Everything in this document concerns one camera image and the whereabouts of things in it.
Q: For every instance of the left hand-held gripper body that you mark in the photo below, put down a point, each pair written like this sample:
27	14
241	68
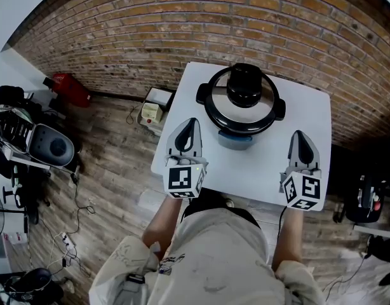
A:
180	180

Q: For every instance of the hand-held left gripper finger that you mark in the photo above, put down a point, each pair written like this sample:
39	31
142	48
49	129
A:
179	138
196	141

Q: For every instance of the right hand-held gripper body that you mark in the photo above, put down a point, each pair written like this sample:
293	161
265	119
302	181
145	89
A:
304	191

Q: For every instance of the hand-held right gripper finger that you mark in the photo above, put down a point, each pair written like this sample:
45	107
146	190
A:
312	156
296	154

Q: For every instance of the black pressure cooker body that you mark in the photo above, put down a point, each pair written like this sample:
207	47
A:
236	140

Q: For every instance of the person's right forearm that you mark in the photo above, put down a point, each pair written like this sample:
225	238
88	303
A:
287	237

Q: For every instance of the person's left forearm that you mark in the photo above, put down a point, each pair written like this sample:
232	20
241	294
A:
161	224

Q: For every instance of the person's left hand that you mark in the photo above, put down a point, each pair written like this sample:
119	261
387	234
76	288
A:
187	161

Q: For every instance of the cream plastic container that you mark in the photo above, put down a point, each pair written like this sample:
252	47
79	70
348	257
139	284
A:
152	111

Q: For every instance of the black box white lining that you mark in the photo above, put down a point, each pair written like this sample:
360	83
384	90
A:
158	96

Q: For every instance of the black open tool bag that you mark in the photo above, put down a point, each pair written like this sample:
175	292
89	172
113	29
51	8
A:
365	199

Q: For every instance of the person's beige shirt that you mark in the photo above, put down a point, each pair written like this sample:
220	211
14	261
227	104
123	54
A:
214	265

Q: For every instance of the red box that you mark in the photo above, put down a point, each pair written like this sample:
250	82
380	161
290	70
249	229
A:
71	89

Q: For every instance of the white shell grey seat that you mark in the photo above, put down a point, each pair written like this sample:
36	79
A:
53	145

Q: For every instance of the white power strip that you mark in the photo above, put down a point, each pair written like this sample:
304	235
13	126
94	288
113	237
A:
67	240

